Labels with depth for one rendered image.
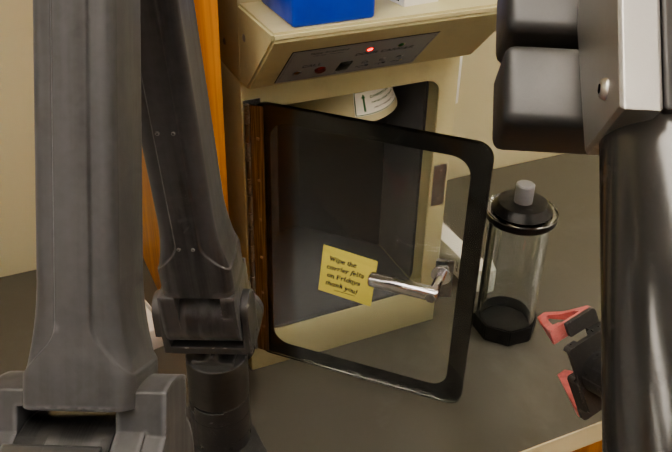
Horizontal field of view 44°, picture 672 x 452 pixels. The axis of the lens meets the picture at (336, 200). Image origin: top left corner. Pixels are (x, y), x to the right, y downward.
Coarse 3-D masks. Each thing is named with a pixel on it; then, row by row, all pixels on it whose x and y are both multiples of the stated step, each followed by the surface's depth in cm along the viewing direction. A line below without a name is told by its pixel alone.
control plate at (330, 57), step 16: (432, 32) 99; (320, 48) 93; (336, 48) 94; (352, 48) 96; (384, 48) 99; (400, 48) 101; (416, 48) 102; (288, 64) 95; (304, 64) 96; (320, 64) 98; (336, 64) 100; (352, 64) 101; (368, 64) 103; (384, 64) 105; (288, 80) 100
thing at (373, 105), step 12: (336, 96) 113; (348, 96) 113; (360, 96) 113; (372, 96) 114; (384, 96) 116; (312, 108) 113; (324, 108) 113; (336, 108) 113; (348, 108) 113; (360, 108) 113; (372, 108) 114; (384, 108) 116; (372, 120) 114
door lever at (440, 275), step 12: (372, 276) 102; (384, 276) 102; (432, 276) 104; (444, 276) 103; (384, 288) 101; (396, 288) 101; (408, 288) 100; (420, 288) 100; (432, 288) 100; (432, 300) 99
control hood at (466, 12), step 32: (384, 0) 98; (448, 0) 99; (480, 0) 99; (256, 32) 92; (288, 32) 88; (320, 32) 90; (352, 32) 92; (384, 32) 94; (416, 32) 97; (448, 32) 100; (480, 32) 104; (256, 64) 94
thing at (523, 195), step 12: (528, 180) 123; (504, 192) 126; (516, 192) 122; (528, 192) 121; (492, 204) 125; (504, 204) 123; (516, 204) 123; (528, 204) 122; (540, 204) 123; (504, 216) 122; (516, 216) 121; (528, 216) 120; (540, 216) 121
